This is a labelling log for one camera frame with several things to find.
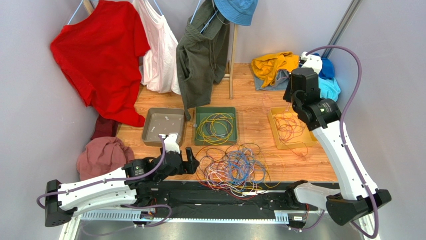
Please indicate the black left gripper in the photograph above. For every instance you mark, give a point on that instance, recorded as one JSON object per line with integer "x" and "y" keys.
{"x": 183, "y": 169}

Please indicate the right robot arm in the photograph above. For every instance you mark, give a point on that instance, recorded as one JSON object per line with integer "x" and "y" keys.
{"x": 358, "y": 195}

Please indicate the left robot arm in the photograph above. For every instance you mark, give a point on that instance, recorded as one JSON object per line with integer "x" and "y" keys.
{"x": 128, "y": 185}

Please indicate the green metal tray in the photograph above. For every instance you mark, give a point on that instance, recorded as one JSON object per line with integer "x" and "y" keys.
{"x": 215, "y": 126}

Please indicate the tan metal tray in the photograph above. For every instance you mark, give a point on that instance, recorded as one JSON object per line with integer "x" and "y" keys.
{"x": 163, "y": 121}

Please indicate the dusty pink crumpled cloth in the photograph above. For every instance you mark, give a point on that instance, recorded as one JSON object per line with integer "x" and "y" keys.
{"x": 101, "y": 156}

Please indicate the wooden clothes rack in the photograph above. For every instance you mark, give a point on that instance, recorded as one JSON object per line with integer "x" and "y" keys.
{"x": 230, "y": 67}

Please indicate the maroon cloth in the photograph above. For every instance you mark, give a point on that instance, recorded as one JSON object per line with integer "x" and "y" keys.
{"x": 105, "y": 128}

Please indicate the white pink hanging garment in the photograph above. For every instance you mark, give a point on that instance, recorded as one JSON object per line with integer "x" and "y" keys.
{"x": 159, "y": 66}

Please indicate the yellow plastic tray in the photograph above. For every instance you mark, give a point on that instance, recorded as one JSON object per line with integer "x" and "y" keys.
{"x": 288, "y": 131}

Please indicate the olive green hanging garment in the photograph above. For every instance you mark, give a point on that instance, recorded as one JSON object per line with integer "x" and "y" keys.
{"x": 202, "y": 56}

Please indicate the yellow crumpled cloth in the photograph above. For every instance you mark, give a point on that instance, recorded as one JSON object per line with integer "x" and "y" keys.
{"x": 266, "y": 67}

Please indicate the grey crumpled cloth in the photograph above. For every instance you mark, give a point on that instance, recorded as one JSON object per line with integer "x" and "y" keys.
{"x": 281, "y": 82}

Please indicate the red t-shirt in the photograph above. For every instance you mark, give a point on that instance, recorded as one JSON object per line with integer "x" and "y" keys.
{"x": 100, "y": 58}

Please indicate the cyan crumpled cloth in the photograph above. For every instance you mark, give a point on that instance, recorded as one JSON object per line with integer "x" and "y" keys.
{"x": 329, "y": 89}

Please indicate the blue bucket hat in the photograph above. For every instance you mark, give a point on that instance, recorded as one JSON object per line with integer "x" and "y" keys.
{"x": 238, "y": 12}

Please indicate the dark blue crumpled cloth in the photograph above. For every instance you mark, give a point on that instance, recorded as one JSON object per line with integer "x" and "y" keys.
{"x": 328, "y": 70}

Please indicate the aluminium corner profile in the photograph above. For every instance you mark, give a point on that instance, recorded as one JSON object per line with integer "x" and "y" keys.
{"x": 345, "y": 22}

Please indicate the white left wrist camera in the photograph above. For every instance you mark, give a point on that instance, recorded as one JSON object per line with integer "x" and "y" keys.
{"x": 171, "y": 142}

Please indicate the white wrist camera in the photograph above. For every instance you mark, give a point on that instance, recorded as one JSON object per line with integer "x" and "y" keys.
{"x": 311, "y": 61}
{"x": 171, "y": 142}

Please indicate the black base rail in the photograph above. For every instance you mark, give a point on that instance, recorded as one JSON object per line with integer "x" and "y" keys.
{"x": 191, "y": 200}

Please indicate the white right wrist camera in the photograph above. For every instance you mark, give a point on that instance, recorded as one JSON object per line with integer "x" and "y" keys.
{"x": 311, "y": 61}

